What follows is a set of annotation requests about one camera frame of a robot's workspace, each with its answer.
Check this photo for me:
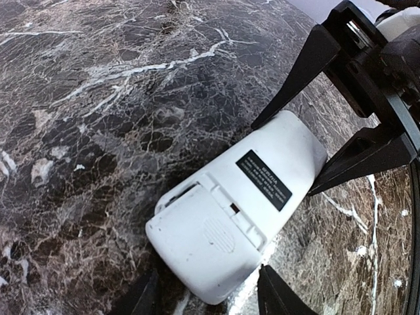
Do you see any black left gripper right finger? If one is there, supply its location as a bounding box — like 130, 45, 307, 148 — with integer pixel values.
257, 265, 317, 315

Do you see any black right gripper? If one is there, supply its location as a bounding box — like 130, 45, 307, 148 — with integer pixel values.
251, 1, 419, 196

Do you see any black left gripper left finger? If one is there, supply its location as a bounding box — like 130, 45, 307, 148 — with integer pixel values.
125, 268, 160, 314

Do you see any white battery cover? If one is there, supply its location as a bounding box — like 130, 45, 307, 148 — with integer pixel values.
146, 185, 262, 305

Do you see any white and red remote control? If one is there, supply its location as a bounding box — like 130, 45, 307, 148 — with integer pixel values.
154, 110, 328, 260

